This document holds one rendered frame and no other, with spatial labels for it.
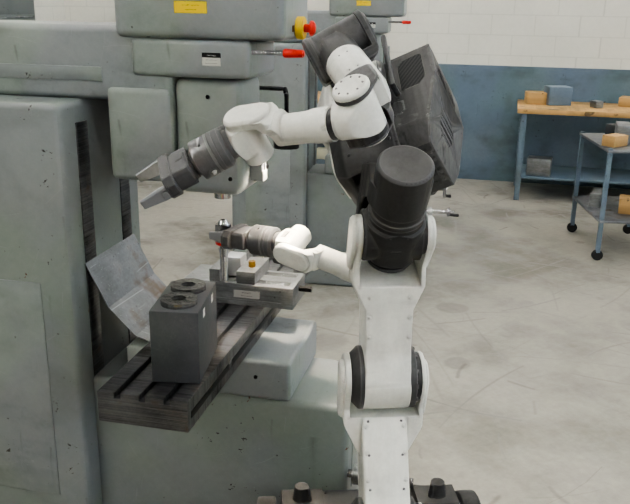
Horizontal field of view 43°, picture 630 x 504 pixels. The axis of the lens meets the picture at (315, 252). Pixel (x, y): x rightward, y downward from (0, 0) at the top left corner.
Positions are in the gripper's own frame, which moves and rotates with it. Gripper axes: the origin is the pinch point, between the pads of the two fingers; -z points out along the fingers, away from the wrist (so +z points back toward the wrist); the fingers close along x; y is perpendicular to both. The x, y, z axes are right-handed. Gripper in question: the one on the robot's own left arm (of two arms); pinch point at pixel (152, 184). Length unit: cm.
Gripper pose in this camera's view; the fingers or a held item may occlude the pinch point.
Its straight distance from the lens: 175.2
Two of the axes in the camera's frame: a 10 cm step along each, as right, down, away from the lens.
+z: 8.9, -4.5, -0.7
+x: -2.5, -6.0, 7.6
